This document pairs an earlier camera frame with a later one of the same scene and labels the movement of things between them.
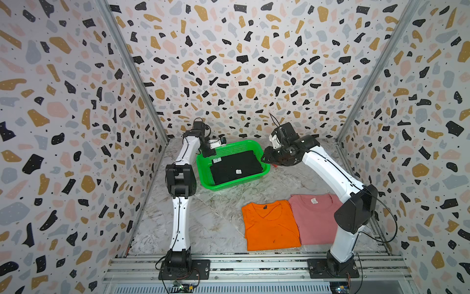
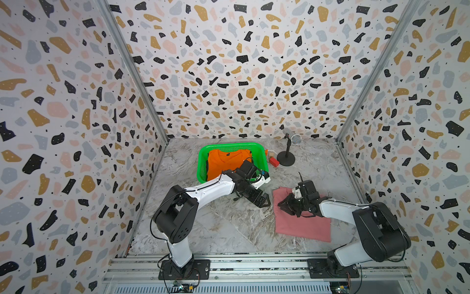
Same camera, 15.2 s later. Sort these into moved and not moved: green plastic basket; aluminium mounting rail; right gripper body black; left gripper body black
Moved: right gripper body black; left gripper body black
Not moved: green plastic basket; aluminium mounting rail
